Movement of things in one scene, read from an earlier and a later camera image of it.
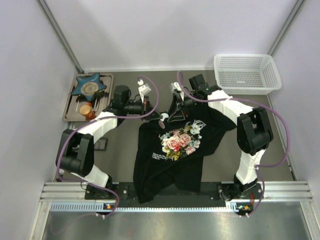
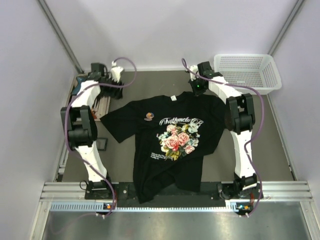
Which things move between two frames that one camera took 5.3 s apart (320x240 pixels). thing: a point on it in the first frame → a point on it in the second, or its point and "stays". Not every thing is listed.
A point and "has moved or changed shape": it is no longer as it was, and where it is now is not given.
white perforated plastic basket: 246,74 stays
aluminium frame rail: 289,192 stays
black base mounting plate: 208,192 stays
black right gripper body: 180,100 → 198,88
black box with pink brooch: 101,144 stays
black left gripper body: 145,109 → 113,88
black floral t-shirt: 168,156 has moved or changed shape
